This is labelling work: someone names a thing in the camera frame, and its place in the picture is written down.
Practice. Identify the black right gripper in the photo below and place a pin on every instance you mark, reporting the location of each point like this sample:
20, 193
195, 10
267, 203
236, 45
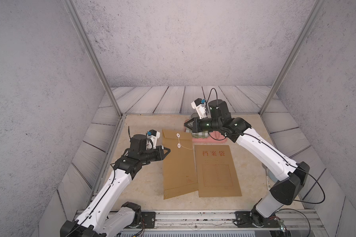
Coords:
196, 128

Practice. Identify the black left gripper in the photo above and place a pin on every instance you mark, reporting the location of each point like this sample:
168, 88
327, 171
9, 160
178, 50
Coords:
160, 156

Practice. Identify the brown kraft file bag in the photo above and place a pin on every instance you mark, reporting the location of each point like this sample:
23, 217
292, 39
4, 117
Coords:
179, 169

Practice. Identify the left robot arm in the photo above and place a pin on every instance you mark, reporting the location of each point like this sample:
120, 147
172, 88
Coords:
95, 221

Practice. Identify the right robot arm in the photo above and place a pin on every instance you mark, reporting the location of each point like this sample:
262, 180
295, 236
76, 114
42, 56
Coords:
291, 175

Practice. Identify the green checkered cloth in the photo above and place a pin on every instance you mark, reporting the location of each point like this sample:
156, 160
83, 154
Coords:
200, 135

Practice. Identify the pink plastic tray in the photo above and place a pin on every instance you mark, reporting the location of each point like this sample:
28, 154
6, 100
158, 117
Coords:
197, 141

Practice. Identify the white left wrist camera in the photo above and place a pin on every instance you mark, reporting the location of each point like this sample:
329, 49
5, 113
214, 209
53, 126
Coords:
152, 137

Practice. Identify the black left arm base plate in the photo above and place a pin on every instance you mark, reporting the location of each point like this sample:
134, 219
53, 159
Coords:
146, 220

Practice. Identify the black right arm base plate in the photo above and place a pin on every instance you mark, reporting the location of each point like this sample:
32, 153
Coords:
243, 219

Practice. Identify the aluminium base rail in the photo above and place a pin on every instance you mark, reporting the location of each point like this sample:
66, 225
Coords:
293, 223

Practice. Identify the aluminium frame post left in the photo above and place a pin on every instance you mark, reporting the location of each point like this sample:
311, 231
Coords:
71, 10

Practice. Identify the aluminium frame post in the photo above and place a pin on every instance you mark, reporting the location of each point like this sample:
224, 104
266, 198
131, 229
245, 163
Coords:
71, 10
303, 34

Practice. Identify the aluminium frame post right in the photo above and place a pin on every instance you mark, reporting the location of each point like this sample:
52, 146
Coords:
303, 34

